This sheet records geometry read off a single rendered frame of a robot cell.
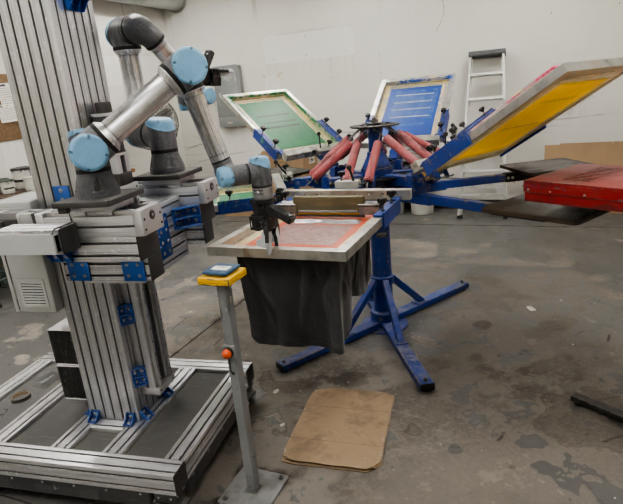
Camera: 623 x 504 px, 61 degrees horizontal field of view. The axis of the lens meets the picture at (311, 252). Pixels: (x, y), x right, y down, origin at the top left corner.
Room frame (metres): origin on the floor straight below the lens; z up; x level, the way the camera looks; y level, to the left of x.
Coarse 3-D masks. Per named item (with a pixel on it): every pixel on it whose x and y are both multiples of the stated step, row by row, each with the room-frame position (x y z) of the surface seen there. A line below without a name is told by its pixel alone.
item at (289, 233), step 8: (296, 216) 2.53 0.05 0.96; (304, 216) 2.52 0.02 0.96; (312, 216) 2.50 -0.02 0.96; (280, 224) 2.40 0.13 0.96; (288, 224) 2.39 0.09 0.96; (296, 224) 2.37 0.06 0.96; (304, 224) 2.36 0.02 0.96; (312, 224) 2.35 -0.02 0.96; (280, 232) 2.26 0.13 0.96; (288, 232) 2.24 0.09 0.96; (296, 232) 2.23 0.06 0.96; (304, 232) 2.22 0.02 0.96; (256, 240) 2.16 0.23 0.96; (280, 240) 2.13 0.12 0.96; (288, 240) 2.12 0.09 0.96; (296, 240) 2.10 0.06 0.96
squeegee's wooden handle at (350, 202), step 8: (296, 200) 2.50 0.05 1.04; (304, 200) 2.48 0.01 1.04; (312, 200) 2.46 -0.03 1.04; (320, 200) 2.45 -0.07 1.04; (328, 200) 2.43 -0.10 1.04; (336, 200) 2.41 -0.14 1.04; (344, 200) 2.40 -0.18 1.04; (352, 200) 2.38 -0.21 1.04; (360, 200) 2.37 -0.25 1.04; (304, 208) 2.48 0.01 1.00; (312, 208) 2.47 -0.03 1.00; (320, 208) 2.45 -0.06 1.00; (328, 208) 2.43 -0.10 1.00; (336, 208) 2.42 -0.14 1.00; (344, 208) 2.40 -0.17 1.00; (352, 208) 2.38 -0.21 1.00
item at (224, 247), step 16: (368, 224) 2.12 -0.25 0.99; (224, 240) 2.08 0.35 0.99; (240, 240) 2.18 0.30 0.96; (352, 240) 1.91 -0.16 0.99; (240, 256) 1.95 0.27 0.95; (256, 256) 1.93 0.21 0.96; (272, 256) 1.90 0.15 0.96; (288, 256) 1.87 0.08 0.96; (304, 256) 1.84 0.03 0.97; (320, 256) 1.82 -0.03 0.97; (336, 256) 1.79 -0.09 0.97
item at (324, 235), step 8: (368, 216) 2.40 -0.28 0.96; (320, 224) 2.33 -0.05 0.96; (328, 224) 2.32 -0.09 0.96; (336, 224) 2.31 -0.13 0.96; (344, 224) 2.29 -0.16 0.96; (352, 224) 2.28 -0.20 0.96; (360, 224) 2.27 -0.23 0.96; (312, 232) 2.21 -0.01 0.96; (320, 232) 2.19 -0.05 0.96; (328, 232) 2.18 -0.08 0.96; (336, 232) 2.17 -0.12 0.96; (344, 232) 2.16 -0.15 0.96; (352, 232) 2.15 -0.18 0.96; (304, 240) 2.09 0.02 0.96; (312, 240) 2.08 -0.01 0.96; (320, 240) 2.07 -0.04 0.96; (328, 240) 2.06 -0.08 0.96; (336, 240) 2.05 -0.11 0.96; (344, 240) 2.04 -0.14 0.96
